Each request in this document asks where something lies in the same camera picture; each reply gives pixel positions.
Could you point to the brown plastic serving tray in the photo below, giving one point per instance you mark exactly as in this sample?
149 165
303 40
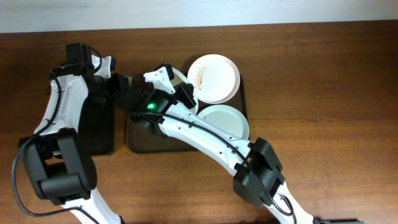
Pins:
140 141

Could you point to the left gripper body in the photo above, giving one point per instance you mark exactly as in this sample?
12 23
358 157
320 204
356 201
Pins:
109 85

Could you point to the white plate top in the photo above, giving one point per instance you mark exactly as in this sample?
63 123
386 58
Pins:
215 78

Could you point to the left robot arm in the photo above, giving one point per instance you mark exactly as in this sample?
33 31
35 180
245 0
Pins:
78 123

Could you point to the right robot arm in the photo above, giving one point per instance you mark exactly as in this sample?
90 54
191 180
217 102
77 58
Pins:
255 167

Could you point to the pale blue plate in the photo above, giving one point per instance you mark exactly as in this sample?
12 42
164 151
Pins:
228 119

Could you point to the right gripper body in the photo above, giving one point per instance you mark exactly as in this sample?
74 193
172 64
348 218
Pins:
183 96

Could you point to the black rectangular tray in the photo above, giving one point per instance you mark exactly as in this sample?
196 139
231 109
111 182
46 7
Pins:
96 126

